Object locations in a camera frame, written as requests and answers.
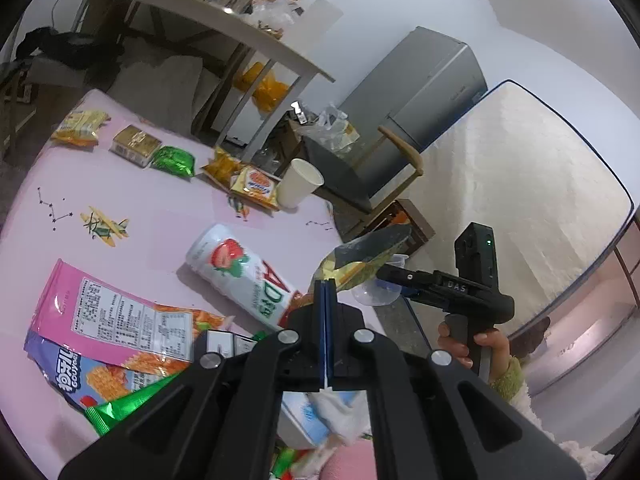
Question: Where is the pink printed tablecloth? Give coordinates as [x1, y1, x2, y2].
[0, 89, 431, 480]

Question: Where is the white plastic bag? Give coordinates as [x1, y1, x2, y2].
[300, 105, 361, 146]

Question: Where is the grey desk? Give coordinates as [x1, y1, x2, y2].
[45, 0, 337, 161]

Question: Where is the white tissue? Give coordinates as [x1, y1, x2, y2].
[307, 391, 370, 446]

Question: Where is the clear plastic bag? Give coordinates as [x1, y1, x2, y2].
[242, 0, 306, 41]

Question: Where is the strawberry print drink bottle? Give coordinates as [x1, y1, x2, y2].
[185, 224, 306, 331]

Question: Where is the gold snack packet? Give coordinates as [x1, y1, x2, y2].
[109, 124, 163, 168]

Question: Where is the small yellow snack packet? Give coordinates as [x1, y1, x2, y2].
[50, 110, 111, 147]

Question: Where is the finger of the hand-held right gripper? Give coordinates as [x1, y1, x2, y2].
[407, 287, 452, 312]
[376, 265, 436, 288]

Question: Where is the white paper cup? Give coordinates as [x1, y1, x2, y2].
[276, 158, 325, 210]

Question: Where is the black bag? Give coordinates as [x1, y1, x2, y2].
[15, 27, 126, 78]

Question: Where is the person's right hand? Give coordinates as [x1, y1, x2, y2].
[437, 321, 512, 383]

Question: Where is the pink snack bag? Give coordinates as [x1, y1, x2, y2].
[24, 259, 236, 376]

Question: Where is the wooden chair black seat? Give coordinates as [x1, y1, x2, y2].
[302, 125, 426, 241]

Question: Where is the white blue carton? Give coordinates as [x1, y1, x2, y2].
[277, 391, 331, 448]

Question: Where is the orange yellow snack packet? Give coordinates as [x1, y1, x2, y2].
[201, 147, 246, 192]

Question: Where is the dark wooden stool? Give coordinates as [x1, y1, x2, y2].
[365, 199, 436, 256]

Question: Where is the white cloth bundle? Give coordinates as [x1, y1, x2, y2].
[107, 55, 206, 126]

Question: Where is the green potato chip bag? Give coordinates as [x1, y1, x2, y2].
[85, 370, 201, 436]

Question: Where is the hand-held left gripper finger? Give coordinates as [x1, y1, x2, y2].
[327, 280, 586, 480]
[59, 280, 328, 480]

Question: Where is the small green snack packet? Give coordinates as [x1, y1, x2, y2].
[150, 145, 196, 179]

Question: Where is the grey refrigerator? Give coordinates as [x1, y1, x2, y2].
[337, 26, 488, 153]

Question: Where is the yellow snack wrapper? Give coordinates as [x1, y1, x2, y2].
[312, 224, 413, 293]

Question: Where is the person's right forearm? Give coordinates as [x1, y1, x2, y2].
[489, 355, 617, 468]

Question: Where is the clear plastic cup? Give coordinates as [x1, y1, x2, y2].
[350, 254, 411, 308]

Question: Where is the orange plastic bag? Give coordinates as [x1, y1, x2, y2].
[237, 62, 291, 113]

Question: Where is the yellow cracker packet red label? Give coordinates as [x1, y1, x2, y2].
[229, 165, 280, 211]

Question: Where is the purple blue snack bag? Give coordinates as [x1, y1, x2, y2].
[24, 332, 176, 413]

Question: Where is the white mattress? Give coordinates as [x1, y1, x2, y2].
[417, 79, 636, 331]

